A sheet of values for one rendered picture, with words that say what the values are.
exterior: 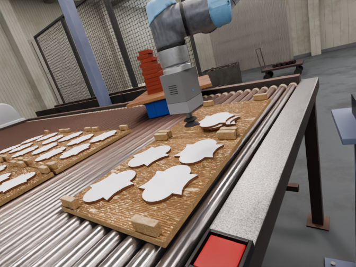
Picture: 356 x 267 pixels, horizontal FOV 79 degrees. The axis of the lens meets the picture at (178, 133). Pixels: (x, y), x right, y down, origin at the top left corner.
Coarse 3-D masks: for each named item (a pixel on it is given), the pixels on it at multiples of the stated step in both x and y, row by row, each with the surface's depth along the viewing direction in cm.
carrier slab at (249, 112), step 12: (204, 108) 112; (216, 108) 106; (228, 108) 100; (240, 108) 95; (252, 108) 90; (264, 108) 88; (240, 120) 80; (252, 120) 77; (180, 132) 86; (192, 132) 82; (204, 132) 78; (216, 132) 75; (240, 132) 70
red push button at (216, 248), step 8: (208, 240) 34; (216, 240) 34; (224, 240) 34; (208, 248) 33; (216, 248) 33; (224, 248) 32; (232, 248) 32; (240, 248) 32; (200, 256) 32; (208, 256) 32; (216, 256) 31; (224, 256) 31; (232, 256) 31; (240, 256) 30; (200, 264) 31; (208, 264) 30; (216, 264) 30; (224, 264) 30; (232, 264) 30
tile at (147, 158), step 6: (150, 150) 74; (156, 150) 72; (162, 150) 71; (168, 150) 70; (138, 156) 72; (144, 156) 70; (150, 156) 69; (156, 156) 68; (162, 156) 67; (168, 156) 67; (132, 162) 69; (138, 162) 67; (144, 162) 66; (150, 162) 65
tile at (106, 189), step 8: (112, 176) 63; (120, 176) 61; (128, 176) 60; (96, 184) 61; (104, 184) 59; (112, 184) 58; (120, 184) 57; (128, 184) 56; (88, 192) 57; (96, 192) 56; (104, 192) 55; (112, 192) 54; (88, 200) 53; (96, 200) 53
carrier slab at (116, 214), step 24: (168, 144) 77; (192, 144) 71; (120, 168) 69; (144, 168) 64; (192, 168) 56; (216, 168) 53; (120, 192) 55; (192, 192) 46; (96, 216) 48; (120, 216) 45; (144, 216) 43; (168, 216) 41; (144, 240) 39; (168, 240) 37
